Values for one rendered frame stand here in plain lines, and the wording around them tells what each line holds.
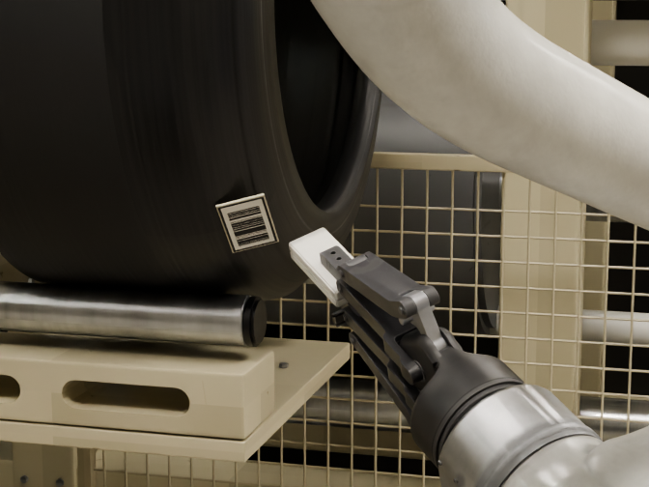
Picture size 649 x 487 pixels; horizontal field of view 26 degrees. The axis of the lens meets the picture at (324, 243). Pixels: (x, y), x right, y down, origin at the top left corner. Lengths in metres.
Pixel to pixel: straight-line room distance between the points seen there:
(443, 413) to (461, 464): 0.04
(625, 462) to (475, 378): 0.12
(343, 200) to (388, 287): 0.48
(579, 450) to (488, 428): 0.06
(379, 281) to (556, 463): 0.19
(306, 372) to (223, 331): 0.23
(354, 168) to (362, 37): 0.86
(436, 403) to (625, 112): 0.27
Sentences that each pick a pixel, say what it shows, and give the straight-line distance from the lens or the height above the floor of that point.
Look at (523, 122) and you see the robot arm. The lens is 0.61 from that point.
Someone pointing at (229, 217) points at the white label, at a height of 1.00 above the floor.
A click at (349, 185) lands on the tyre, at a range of 1.41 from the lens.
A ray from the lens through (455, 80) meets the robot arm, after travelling 0.58.
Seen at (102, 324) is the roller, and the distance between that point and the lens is 1.26.
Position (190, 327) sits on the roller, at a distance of 1.23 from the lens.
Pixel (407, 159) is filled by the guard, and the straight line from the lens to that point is 1.64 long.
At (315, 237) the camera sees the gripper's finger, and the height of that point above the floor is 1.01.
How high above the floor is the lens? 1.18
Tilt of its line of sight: 10 degrees down
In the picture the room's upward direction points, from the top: straight up
